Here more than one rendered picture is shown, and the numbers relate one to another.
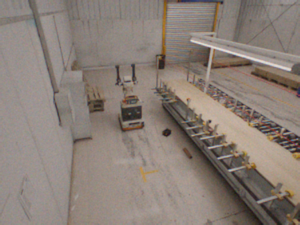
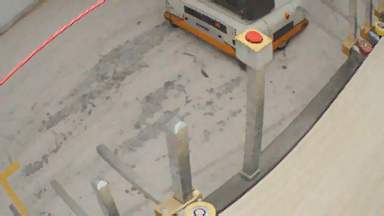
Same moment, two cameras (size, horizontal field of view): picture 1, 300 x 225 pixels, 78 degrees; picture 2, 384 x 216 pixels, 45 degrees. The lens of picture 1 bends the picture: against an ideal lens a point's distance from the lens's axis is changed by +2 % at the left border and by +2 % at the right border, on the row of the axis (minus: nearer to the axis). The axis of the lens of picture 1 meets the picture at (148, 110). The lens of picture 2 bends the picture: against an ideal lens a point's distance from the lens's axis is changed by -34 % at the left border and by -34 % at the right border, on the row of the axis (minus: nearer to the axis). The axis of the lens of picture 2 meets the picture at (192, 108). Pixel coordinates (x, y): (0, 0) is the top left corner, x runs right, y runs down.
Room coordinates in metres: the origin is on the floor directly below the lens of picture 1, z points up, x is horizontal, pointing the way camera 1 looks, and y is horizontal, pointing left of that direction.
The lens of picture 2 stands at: (3.05, -1.88, 2.18)
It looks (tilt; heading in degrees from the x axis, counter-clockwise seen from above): 46 degrees down; 65
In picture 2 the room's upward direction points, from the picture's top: 3 degrees counter-clockwise
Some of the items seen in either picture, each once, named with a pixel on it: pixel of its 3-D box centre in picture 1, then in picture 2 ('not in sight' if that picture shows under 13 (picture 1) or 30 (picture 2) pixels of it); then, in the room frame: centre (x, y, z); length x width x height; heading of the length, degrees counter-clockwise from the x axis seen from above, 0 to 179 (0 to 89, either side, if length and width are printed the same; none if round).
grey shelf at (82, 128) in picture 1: (78, 106); not in sight; (4.16, 1.77, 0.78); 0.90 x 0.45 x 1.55; 17
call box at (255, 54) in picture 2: not in sight; (254, 49); (3.68, -0.90, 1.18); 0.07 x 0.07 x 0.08; 17
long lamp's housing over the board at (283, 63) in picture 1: (228, 49); not in sight; (3.30, -1.36, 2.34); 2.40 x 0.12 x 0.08; 17
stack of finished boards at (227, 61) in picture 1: (228, 61); not in sight; (10.94, -4.67, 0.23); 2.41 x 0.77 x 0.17; 109
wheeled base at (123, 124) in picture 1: (130, 119); (242, 5); (4.51, 0.49, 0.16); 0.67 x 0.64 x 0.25; 17
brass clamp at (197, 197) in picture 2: not in sight; (178, 205); (3.41, -0.98, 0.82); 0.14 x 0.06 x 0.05; 17
